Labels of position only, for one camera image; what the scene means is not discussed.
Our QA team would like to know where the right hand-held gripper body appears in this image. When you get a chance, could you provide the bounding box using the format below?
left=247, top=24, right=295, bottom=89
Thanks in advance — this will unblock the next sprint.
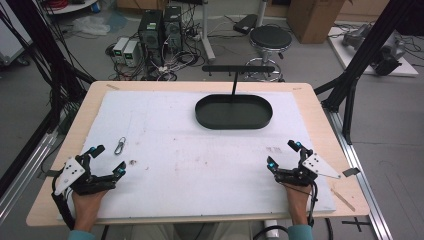
left=274, top=152, right=342, bottom=188

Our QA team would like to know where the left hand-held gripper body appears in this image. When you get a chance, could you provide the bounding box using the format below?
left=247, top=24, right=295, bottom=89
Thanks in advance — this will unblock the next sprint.
left=54, top=154, right=117, bottom=197

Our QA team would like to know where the silver paper clip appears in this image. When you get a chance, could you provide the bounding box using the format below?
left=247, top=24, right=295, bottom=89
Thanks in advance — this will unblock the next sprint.
left=114, top=136, right=127, bottom=156

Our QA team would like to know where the black stand with oval tray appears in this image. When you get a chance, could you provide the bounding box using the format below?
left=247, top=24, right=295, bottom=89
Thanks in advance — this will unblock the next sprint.
left=194, top=64, right=276, bottom=131

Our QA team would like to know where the person's left hand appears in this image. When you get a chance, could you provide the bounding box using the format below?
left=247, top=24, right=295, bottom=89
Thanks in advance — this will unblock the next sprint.
left=70, top=189, right=108, bottom=232

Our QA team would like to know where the person's right hand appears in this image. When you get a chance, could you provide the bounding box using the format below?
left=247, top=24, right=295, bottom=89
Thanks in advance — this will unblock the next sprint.
left=284, top=184, right=313, bottom=227

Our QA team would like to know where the small black tape piece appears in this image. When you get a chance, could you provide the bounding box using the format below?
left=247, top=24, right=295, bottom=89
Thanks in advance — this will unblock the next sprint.
left=341, top=167, right=362, bottom=178

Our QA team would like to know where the thin wooden stick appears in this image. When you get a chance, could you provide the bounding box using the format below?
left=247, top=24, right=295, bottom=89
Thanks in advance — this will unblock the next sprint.
left=330, top=187, right=357, bottom=213

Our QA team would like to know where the person's left teal sleeve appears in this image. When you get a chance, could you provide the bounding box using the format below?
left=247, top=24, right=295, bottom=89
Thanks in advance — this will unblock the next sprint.
left=67, top=229, right=97, bottom=240

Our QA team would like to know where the person's teal sleeve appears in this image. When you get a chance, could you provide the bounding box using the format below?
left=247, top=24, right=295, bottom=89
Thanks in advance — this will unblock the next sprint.
left=287, top=224, right=315, bottom=240
left=67, top=229, right=97, bottom=240

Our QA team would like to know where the black tape cross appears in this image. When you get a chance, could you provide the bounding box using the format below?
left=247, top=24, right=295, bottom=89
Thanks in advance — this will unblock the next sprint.
left=341, top=216, right=372, bottom=233

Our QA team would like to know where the person's right teal sleeve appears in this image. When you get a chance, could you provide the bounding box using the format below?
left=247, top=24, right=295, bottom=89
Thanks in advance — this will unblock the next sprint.
left=287, top=224, right=315, bottom=240

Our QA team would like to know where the white foam mat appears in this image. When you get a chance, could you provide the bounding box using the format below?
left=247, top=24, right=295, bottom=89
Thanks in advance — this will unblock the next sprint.
left=57, top=89, right=337, bottom=222

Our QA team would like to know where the white floor board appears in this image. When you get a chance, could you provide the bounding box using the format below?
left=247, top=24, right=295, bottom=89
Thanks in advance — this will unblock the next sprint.
left=327, top=26, right=420, bottom=78

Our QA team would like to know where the white power supply unit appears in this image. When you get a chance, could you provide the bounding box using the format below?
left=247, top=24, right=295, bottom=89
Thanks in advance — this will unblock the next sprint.
left=122, top=40, right=141, bottom=68
left=112, top=36, right=131, bottom=65

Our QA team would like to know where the black round stool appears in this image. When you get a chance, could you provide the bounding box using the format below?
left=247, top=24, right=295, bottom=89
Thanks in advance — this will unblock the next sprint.
left=244, top=24, right=294, bottom=83

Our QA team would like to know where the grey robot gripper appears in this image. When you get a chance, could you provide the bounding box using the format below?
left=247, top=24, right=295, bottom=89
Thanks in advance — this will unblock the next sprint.
left=341, top=23, right=373, bottom=51

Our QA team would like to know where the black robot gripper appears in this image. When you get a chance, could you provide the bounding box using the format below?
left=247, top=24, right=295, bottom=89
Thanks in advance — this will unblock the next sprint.
left=371, top=42, right=407, bottom=77

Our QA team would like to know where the white plastic bag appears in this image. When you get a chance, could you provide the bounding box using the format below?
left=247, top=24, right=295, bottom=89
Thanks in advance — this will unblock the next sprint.
left=71, top=15, right=111, bottom=37

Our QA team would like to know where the brown cardboard box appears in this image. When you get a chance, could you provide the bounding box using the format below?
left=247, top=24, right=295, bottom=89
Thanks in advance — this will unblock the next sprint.
left=286, top=0, right=346, bottom=45

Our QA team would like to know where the large black computer tower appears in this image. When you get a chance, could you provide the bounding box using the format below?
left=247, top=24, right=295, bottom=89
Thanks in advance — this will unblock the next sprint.
left=137, top=9, right=166, bottom=67

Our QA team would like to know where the flat black device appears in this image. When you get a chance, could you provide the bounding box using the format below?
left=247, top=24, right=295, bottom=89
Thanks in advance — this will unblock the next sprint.
left=232, top=13, right=259, bottom=36

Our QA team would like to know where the white desk leg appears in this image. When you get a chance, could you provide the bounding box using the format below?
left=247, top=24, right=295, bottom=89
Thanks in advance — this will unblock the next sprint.
left=199, top=0, right=217, bottom=63

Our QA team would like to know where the slim black computer tower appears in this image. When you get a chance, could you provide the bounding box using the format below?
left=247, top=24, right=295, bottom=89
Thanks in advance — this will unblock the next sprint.
left=162, top=5, right=185, bottom=55

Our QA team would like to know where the white round table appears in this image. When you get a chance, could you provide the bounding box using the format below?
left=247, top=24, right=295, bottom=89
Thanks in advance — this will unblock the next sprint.
left=45, top=0, right=100, bottom=15

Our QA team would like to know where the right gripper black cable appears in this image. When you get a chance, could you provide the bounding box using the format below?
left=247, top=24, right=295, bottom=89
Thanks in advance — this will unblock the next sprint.
left=307, top=181, right=319, bottom=228

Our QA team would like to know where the aluminium rail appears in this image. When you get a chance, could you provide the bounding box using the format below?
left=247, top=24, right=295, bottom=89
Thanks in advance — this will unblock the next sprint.
left=323, top=108, right=395, bottom=240
left=0, top=131, right=60, bottom=225

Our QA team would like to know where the white table leg post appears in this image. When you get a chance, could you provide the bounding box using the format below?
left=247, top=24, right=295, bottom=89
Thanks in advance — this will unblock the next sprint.
left=263, top=219, right=280, bottom=240

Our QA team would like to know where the black frame strut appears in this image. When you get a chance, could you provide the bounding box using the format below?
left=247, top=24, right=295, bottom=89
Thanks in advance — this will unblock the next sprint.
left=0, top=0, right=98, bottom=198
left=313, top=0, right=424, bottom=146

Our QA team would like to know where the tangle of floor cables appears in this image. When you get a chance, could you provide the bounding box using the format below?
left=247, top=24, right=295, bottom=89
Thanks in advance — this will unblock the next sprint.
left=105, top=6, right=208, bottom=82

